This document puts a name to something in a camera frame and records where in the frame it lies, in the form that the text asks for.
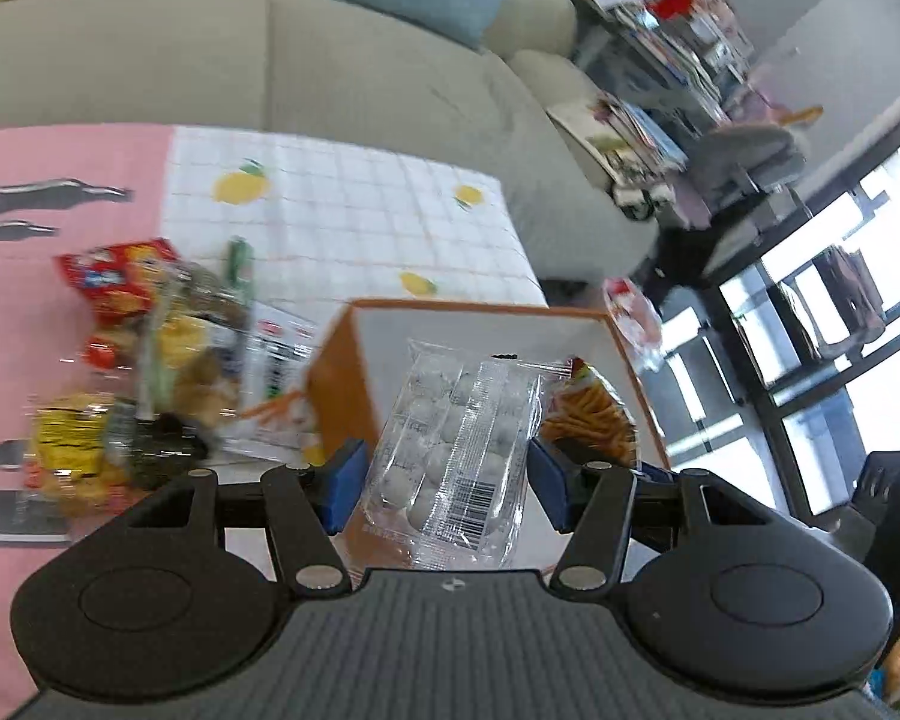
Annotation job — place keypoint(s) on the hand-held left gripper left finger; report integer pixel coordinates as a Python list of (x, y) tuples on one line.
[(346, 481)]

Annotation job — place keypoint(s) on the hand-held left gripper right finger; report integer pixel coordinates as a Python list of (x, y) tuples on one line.
[(547, 481)]

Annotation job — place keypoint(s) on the orange storage box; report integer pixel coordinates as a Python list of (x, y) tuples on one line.
[(345, 390)]

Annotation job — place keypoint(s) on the clear packet of white balls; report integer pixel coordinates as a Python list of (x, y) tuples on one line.
[(450, 457)]

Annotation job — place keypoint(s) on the white spicy strip packet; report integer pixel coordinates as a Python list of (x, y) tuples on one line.
[(274, 367)]

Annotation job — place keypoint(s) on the clear packet of green snack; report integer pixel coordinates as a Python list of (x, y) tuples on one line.
[(187, 345)]

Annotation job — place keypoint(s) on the orange snack stick packet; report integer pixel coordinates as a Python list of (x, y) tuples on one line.
[(589, 412)]

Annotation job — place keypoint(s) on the dark green snack packet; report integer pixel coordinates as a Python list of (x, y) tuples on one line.
[(169, 450)]

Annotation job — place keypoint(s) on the red and white snack packet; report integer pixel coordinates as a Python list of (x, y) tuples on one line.
[(634, 315)]

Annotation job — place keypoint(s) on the green sausage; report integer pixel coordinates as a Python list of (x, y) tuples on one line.
[(240, 270)]

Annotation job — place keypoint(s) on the small red snack packet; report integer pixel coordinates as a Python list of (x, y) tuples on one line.
[(105, 352)]

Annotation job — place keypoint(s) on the yellow snack packet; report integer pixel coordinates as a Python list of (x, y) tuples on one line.
[(75, 442)]

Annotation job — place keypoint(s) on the pink and white checked tablecloth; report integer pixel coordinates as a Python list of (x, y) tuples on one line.
[(345, 187)]

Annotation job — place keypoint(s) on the grey office chair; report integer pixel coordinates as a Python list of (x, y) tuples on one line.
[(750, 157)]

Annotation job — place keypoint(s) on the shelf with magazines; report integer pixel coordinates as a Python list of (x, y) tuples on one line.
[(675, 52)]

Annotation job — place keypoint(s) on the beige sofa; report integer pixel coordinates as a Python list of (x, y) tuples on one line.
[(195, 52)]

